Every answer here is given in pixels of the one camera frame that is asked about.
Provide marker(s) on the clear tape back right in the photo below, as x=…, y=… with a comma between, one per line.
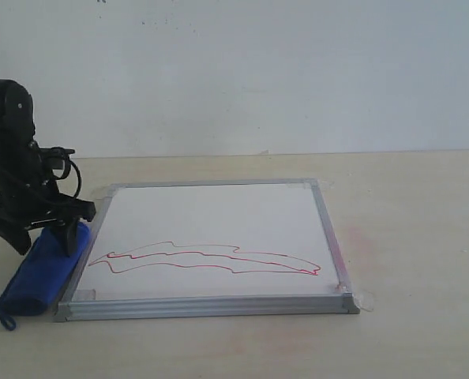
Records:
x=309, y=183

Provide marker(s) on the blue cloth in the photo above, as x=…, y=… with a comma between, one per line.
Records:
x=40, y=277

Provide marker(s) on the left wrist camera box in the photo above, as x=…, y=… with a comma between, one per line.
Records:
x=58, y=158

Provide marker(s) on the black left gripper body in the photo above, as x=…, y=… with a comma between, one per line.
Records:
x=32, y=195

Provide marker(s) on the clear tape front right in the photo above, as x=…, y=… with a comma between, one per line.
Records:
x=354, y=302

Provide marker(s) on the clear tape front left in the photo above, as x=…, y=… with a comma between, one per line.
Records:
x=80, y=296

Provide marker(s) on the clear tape back left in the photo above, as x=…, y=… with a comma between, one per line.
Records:
x=102, y=192

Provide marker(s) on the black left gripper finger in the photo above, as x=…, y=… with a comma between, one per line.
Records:
x=16, y=236
x=68, y=237

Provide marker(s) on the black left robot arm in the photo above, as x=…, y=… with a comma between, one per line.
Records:
x=17, y=122

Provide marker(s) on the clear tape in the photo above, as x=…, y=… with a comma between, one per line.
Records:
x=80, y=296
x=354, y=302
x=309, y=183
x=102, y=192

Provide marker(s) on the white board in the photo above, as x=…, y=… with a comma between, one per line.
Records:
x=209, y=249

